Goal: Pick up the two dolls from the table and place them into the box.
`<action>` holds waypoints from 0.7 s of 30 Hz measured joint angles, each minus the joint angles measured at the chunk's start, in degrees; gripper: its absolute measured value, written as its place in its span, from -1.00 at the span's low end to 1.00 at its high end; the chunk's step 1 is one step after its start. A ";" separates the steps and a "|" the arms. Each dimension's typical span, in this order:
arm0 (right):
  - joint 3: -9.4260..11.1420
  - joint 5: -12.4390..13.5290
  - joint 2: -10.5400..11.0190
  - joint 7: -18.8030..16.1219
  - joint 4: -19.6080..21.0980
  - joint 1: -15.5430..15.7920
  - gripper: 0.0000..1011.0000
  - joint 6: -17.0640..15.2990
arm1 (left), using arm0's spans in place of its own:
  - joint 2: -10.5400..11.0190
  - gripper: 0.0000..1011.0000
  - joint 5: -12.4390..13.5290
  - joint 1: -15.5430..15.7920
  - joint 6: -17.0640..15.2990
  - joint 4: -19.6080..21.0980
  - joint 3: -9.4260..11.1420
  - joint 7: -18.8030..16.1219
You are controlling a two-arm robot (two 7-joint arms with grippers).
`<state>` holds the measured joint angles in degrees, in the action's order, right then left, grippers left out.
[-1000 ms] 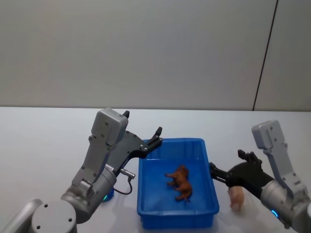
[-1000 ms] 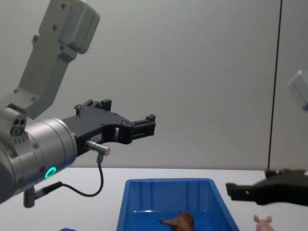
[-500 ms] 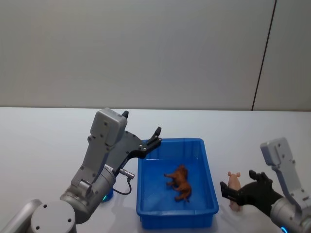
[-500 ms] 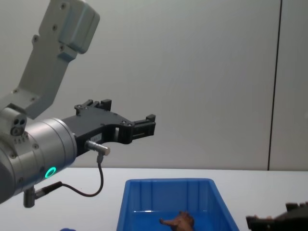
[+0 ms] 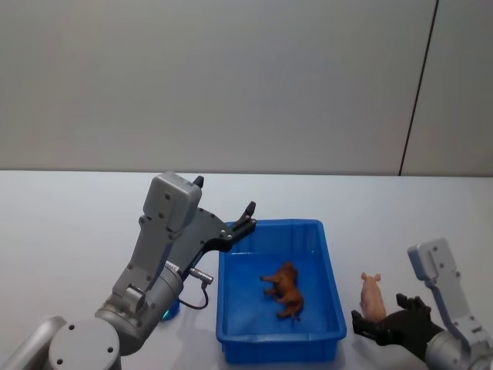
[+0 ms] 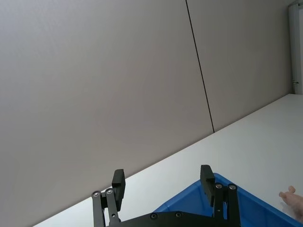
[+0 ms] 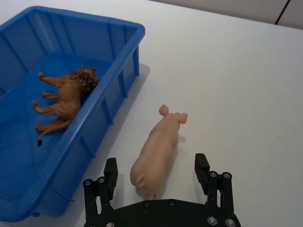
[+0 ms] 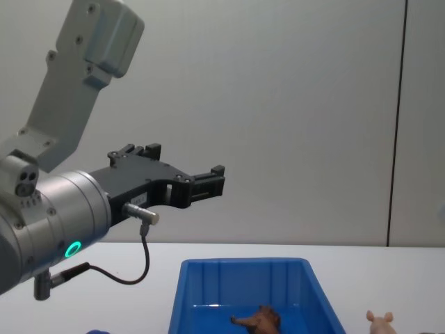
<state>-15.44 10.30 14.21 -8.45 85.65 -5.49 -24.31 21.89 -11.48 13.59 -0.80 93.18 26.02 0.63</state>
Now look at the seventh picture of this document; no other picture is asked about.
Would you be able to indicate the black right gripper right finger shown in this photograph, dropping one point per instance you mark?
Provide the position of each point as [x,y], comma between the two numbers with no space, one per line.
[201,172]

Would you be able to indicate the pink toy pig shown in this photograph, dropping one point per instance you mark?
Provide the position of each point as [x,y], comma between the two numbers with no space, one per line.
[156,151]

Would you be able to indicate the blue plastic bin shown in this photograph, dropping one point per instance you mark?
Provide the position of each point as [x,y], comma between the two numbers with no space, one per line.
[23,165]

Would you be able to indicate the brown toy lion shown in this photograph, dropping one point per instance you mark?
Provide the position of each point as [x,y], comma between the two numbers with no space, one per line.
[68,101]

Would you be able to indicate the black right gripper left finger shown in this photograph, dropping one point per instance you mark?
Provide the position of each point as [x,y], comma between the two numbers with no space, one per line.
[109,179]

